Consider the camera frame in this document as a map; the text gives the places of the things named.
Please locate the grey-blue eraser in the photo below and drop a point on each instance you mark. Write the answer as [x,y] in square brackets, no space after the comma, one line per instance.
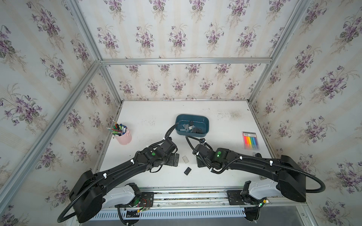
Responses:
[185,128]

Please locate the black eraser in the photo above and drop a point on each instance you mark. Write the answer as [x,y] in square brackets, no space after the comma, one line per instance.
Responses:
[197,130]
[187,171]

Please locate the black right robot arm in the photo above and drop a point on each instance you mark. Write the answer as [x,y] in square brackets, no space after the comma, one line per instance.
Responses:
[285,177]

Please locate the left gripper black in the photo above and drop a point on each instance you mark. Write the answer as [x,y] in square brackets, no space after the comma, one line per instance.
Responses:
[172,162]

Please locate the white eraser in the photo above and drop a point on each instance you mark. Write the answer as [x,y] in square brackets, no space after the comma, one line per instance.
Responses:
[185,159]

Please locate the pink pen cup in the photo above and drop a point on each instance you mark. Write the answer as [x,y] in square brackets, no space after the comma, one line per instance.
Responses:
[121,133]

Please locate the coloured highlighter pack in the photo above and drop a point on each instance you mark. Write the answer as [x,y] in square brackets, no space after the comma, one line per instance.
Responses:
[250,141]

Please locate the teal plastic storage box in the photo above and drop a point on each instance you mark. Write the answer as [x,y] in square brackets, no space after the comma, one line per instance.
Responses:
[194,121]

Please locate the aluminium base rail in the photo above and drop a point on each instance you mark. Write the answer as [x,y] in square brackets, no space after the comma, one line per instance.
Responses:
[131,204]

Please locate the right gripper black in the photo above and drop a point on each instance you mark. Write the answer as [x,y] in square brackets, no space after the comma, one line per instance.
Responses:
[199,164]

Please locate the aluminium frame horizontal rail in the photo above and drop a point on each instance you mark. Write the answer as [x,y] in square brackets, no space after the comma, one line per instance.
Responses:
[184,61]

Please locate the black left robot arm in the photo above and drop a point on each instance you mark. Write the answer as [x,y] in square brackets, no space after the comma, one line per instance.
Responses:
[88,194]

